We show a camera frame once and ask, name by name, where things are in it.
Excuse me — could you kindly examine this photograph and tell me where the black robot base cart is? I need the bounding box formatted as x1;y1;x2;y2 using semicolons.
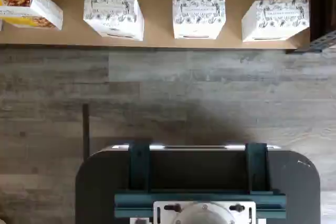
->
75;142;322;224

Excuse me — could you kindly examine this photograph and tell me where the white floral print box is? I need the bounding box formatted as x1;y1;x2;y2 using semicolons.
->
83;0;145;42
172;0;227;40
241;0;310;44

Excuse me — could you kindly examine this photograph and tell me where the yellow nut snack box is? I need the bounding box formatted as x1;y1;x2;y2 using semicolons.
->
0;0;64;31

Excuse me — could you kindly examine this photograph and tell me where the black plain floor rod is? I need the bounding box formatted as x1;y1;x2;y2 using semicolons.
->
82;103;91;162

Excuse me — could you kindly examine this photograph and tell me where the teal metal mounting frame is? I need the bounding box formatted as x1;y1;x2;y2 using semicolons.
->
114;142;287;224

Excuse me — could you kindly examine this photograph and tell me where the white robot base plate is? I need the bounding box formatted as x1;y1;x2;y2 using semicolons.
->
152;200;257;224

